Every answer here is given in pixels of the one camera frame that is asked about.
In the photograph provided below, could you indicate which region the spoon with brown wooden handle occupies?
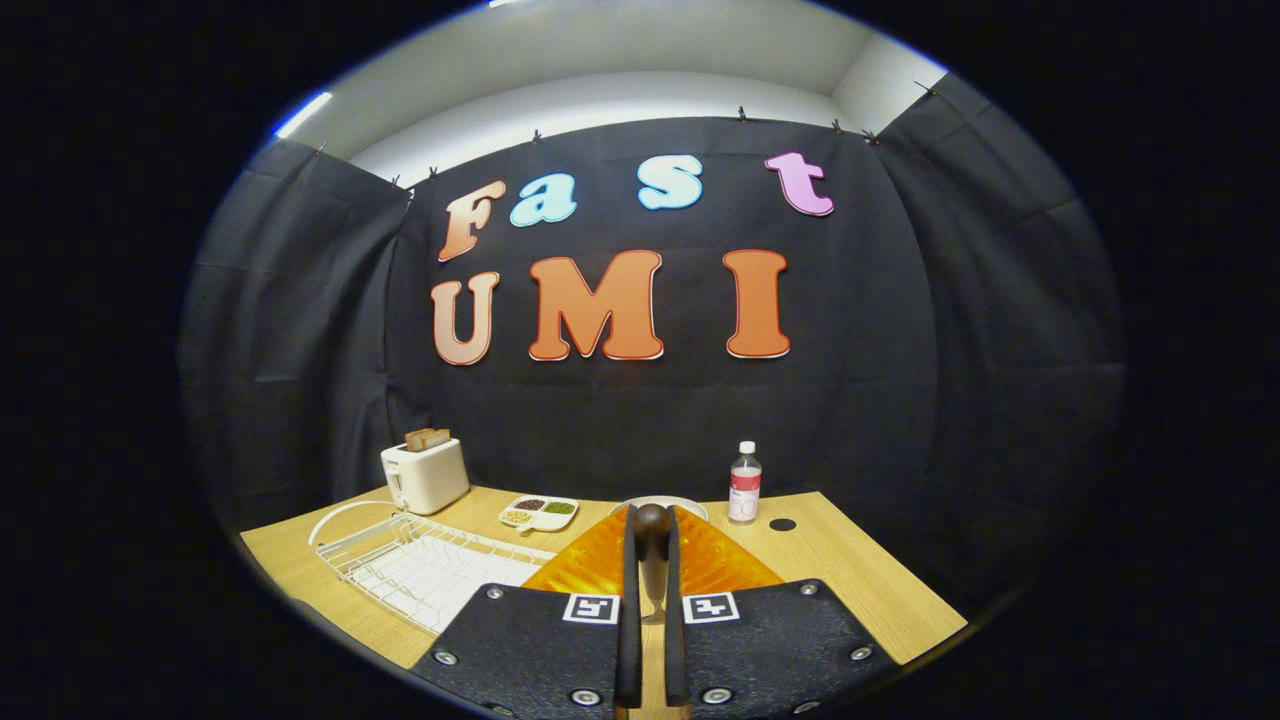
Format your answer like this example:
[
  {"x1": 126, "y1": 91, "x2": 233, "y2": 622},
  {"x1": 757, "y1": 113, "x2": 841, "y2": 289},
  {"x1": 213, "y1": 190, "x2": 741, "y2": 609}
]
[{"x1": 632, "y1": 503, "x2": 673, "y2": 621}]

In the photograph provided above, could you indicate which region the black backdrop cloth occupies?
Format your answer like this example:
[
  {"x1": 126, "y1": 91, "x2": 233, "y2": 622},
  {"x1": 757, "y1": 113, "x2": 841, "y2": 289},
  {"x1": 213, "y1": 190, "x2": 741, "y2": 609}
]
[{"x1": 180, "y1": 75, "x2": 1126, "y2": 601}]

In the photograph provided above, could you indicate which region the white toaster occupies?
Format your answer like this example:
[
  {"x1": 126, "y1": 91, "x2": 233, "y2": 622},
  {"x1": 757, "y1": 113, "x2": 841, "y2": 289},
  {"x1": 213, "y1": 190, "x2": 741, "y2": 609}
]
[{"x1": 380, "y1": 437, "x2": 471, "y2": 516}]

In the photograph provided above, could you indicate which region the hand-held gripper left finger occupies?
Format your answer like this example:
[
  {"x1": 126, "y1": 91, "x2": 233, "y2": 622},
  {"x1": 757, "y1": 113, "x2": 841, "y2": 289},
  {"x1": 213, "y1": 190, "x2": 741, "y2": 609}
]
[{"x1": 410, "y1": 505, "x2": 643, "y2": 720}]

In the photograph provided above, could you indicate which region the white plate with meat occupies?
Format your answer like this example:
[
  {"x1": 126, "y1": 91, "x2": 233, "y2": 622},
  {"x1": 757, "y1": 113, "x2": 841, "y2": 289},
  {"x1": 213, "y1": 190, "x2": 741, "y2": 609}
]
[{"x1": 610, "y1": 495, "x2": 709, "y2": 523}]

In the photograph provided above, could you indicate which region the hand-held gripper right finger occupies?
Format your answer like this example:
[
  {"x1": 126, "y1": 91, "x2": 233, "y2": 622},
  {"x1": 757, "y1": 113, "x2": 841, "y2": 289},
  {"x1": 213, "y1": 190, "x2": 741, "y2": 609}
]
[{"x1": 664, "y1": 505, "x2": 901, "y2": 716}]

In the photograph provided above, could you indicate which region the narrow ceiling light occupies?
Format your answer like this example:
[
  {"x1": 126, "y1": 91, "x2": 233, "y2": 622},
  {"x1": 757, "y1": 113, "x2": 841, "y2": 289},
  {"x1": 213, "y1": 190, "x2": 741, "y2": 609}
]
[{"x1": 275, "y1": 92, "x2": 334, "y2": 139}]

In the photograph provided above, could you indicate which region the white wire dish rack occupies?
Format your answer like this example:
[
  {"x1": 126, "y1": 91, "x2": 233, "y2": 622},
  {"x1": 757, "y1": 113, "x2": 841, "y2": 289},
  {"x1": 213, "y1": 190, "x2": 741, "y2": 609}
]
[{"x1": 318, "y1": 512, "x2": 557, "y2": 637}]

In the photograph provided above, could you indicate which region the clear bottle with red label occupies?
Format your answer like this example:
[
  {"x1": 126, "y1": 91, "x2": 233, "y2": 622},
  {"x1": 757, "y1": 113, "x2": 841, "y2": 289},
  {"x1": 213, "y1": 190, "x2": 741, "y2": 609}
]
[{"x1": 727, "y1": 441, "x2": 763, "y2": 526}]

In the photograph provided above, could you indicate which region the white divided dish with beans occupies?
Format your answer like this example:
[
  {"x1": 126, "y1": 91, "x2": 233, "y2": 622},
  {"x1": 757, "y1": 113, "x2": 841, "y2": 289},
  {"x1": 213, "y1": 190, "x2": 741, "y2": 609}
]
[{"x1": 498, "y1": 494, "x2": 580, "y2": 533}]

